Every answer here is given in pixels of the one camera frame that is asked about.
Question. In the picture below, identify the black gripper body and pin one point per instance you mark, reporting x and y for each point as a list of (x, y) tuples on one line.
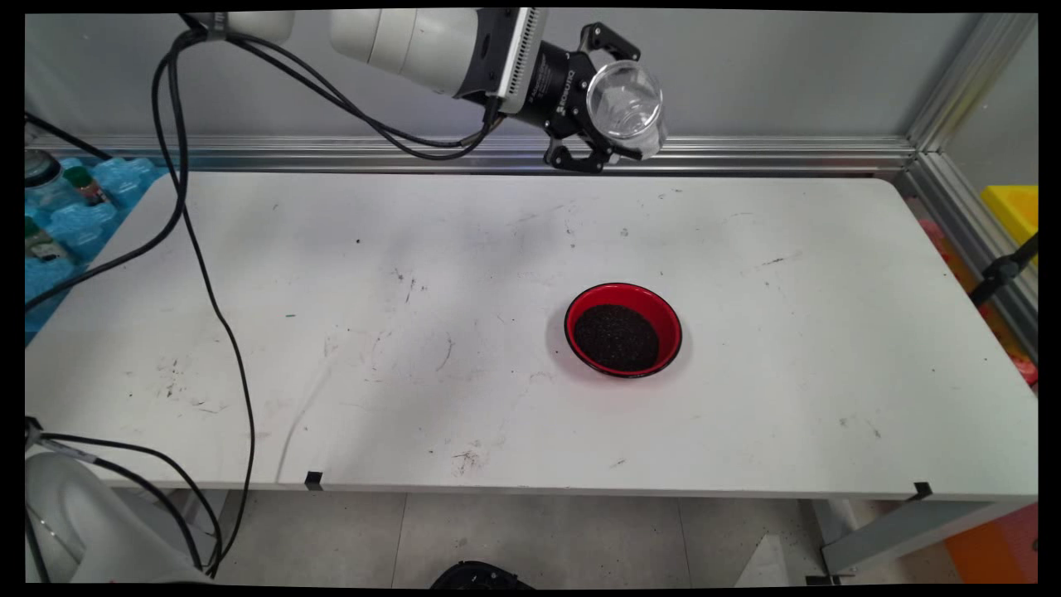
[(555, 87)]

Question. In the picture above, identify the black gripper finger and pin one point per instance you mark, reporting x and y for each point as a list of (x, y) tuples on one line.
[(609, 37), (580, 157)]

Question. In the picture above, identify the clear plastic jar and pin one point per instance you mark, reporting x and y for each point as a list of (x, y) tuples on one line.
[(626, 108)]

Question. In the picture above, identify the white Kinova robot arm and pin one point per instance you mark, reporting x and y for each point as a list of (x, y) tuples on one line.
[(398, 41)]

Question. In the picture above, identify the red bowl with black rim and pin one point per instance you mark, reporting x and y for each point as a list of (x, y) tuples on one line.
[(655, 308)]

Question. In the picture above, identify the black granules in bowl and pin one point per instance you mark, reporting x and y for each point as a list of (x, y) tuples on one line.
[(615, 338)]

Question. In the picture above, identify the pink box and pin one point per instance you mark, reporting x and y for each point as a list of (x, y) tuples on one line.
[(932, 234)]

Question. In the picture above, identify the black object on floor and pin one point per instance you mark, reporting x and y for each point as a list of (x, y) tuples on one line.
[(481, 576)]

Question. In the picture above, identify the black stand pole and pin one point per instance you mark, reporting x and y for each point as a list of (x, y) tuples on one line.
[(999, 274)]

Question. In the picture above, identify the yellow plastic bin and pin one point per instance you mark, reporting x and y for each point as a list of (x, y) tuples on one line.
[(1011, 211)]

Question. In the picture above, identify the blue plastic tray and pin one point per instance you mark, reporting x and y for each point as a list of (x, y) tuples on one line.
[(124, 178)]

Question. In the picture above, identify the red bottle with green cap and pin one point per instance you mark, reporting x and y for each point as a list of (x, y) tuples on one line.
[(83, 186)]

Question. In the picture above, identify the grey table leg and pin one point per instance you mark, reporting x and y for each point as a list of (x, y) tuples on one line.
[(895, 531)]

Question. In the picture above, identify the jar with grey lid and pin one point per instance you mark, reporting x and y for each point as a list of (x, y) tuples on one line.
[(40, 178)]

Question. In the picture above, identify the small dark bottle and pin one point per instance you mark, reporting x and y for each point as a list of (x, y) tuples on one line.
[(41, 245)]

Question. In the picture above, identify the orange crate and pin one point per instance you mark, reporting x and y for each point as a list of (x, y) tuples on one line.
[(995, 547)]

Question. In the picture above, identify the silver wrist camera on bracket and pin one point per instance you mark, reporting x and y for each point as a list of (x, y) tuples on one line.
[(518, 58)]

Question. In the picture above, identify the long aluminium frame rail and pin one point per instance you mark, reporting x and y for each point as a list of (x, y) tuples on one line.
[(746, 153)]

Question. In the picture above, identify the upright aluminium corner post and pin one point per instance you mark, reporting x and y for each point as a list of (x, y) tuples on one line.
[(970, 79)]

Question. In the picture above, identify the short aluminium frame rail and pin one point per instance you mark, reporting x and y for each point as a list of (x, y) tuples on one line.
[(945, 207)]

